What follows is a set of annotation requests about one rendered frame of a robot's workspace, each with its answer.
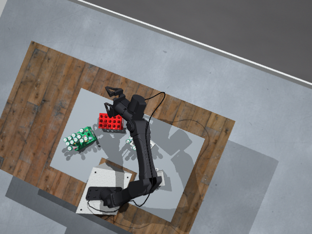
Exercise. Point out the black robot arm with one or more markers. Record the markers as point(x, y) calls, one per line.
point(137, 125)

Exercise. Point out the grey bench mat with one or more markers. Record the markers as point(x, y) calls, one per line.
point(175, 152)

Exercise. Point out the green test tube rack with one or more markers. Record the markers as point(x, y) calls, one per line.
point(90, 133)

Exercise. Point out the red test tube rack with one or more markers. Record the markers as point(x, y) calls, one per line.
point(110, 123)

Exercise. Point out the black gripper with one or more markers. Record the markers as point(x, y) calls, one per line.
point(117, 108)

